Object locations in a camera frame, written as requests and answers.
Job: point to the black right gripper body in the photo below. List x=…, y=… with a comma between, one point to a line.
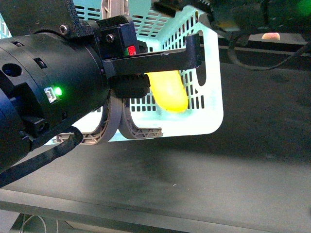
x=126, y=67

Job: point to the light blue plastic basket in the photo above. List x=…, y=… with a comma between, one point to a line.
x=116, y=119

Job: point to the pale peach front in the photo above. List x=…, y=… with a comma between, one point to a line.
x=271, y=36

